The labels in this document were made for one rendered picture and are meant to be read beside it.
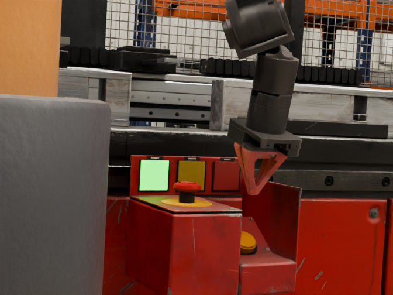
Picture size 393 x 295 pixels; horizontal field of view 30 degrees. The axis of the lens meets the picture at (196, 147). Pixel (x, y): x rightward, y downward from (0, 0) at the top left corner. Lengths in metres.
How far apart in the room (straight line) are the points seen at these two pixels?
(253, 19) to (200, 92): 0.64
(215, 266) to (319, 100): 0.55
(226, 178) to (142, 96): 0.47
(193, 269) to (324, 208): 0.41
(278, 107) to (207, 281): 0.25
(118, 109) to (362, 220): 0.49
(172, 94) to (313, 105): 0.32
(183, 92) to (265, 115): 0.61
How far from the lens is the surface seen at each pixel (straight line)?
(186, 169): 1.12
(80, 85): 1.28
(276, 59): 0.99
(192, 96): 1.60
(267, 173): 1.05
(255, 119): 1.01
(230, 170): 1.16
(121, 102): 1.29
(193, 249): 0.97
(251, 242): 1.09
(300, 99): 1.43
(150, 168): 1.10
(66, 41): 1.02
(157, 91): 1.58
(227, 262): 1.00
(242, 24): 0.99
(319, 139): 1.31
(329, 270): 1.36
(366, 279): 1.41
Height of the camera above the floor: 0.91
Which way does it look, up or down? 3 degrees down
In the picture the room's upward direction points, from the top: 3 degrees clockwise
